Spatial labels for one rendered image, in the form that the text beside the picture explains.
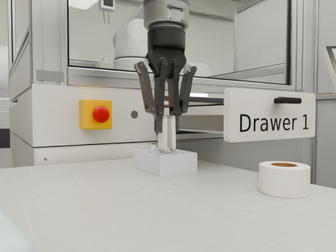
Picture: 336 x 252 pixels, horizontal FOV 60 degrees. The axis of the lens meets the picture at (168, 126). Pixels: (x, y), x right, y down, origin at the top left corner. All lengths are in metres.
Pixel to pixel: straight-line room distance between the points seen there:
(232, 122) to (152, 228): 0.35
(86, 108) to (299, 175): 0.48
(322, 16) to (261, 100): 2.14
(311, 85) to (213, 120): 2.10
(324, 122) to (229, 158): 1.69
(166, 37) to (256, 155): 0.67
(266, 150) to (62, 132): 0.73
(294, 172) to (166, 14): 0.34
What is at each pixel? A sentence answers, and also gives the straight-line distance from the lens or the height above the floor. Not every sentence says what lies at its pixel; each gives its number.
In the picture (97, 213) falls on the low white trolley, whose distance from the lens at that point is 0.36.
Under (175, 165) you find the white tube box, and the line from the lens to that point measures 0.56.
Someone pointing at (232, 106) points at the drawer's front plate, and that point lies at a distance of 0.60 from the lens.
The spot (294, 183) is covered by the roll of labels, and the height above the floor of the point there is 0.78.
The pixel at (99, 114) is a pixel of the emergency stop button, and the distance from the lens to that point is 0.69.
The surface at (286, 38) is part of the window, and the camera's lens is 1.28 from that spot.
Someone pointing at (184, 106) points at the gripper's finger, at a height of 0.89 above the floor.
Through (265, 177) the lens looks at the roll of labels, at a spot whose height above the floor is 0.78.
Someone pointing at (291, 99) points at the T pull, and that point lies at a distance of 0.68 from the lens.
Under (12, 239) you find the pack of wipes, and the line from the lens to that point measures 0.19.
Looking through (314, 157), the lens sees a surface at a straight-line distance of 2.68.
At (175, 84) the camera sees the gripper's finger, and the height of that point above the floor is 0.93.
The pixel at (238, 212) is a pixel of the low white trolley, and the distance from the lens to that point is 0.36.
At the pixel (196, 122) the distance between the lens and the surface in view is 0.70.
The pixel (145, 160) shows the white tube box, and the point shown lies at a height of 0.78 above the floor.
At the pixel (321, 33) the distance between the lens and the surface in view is 2.73.
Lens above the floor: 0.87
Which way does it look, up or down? 2 degrees down
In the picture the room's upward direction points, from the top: straight up
